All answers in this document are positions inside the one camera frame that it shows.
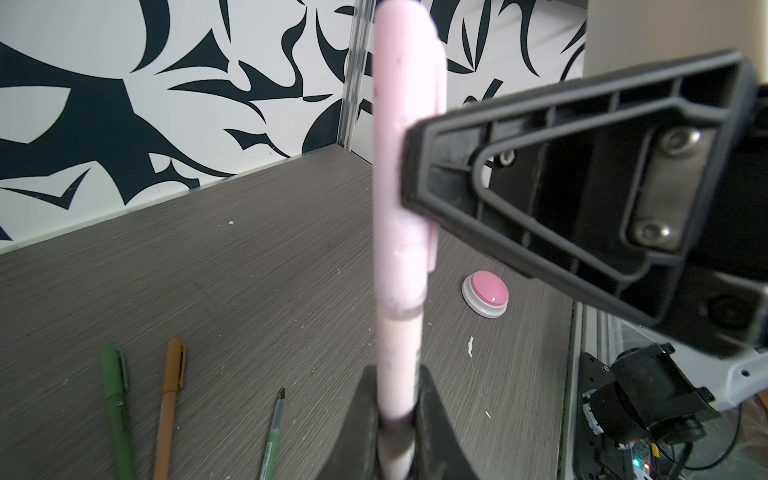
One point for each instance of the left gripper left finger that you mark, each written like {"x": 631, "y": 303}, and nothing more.
{"x": 354, "y": 454}

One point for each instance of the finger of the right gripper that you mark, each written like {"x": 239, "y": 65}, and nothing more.
{"x": 641, "y": 192}

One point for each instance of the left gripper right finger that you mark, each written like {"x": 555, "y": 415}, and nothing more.
{"x": 438, "y": 452}

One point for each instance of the dark green pen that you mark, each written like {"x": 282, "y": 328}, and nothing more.
{"x": 269, "y": 458}

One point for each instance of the orange pen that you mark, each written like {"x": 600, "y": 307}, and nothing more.
{"x": 164, "y": 436}

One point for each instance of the orange pen cap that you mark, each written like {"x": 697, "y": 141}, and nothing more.
{"x": 174, "y": 366}

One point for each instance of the light green pen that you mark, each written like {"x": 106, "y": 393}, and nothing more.
{"x": 120, "y": 434}

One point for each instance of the light green pen cap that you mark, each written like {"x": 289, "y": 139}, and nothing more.
{"x": 113, "y": 372}

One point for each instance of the pink pen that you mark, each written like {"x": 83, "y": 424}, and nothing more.
{"x": 397, "y": 376}

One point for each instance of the pink round button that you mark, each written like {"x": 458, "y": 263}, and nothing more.
{"x": 486, "y": 294}

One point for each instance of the green lit circuit board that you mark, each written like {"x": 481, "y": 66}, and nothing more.
{"x": 646, "y": 461}

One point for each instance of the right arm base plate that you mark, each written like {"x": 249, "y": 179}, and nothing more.
{"x": 594, "y": 455}

